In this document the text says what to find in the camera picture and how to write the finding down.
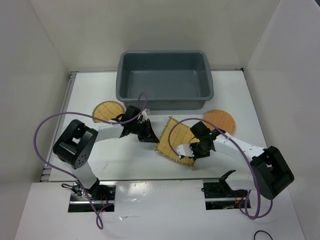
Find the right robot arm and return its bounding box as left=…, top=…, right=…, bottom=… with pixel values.
left=190, top=121, right=295, bottom=200

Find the square woven bamboo tray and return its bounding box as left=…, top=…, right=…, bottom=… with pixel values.
left=154, top=116, right=199, bottom=168

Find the black cable loop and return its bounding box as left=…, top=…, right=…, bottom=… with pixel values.
left=254, top=230, right=274, bottom=240

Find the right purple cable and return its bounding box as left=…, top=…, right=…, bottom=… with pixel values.
left=168, top=118, right=274, bottom=221

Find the grey plastic bin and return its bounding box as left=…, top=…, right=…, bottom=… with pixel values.
left=115, top=50, right=214, bottom=111

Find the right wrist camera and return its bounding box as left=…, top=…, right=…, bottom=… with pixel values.
left=176, top=144, right=194, bottom=159

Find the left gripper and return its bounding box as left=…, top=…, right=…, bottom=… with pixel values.
left=130, top=118, right=159, bottom=144

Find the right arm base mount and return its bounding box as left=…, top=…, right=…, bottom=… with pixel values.
left=201, top=179, right=248, bottom=211

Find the purple cable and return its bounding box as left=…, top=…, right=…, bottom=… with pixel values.
left=168, top=118, right=274, bottom=221
left=33, top=93, right=149, bottom=230

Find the round green-rimmed bamboo tray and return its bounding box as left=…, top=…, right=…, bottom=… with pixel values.
left=92, top=100, right=125, bottom=121

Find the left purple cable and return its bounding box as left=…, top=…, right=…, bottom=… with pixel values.
left=33, top=93, right=149, bottom=230

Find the round orange bamboo tray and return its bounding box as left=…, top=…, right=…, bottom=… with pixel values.
left=203, top=109, right=236, bottom=135

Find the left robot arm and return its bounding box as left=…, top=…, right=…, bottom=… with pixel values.
left=53, top=105, right=160, bottom=200

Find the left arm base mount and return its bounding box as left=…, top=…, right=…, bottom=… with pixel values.
left=61, top=181, right=117, bottom=213

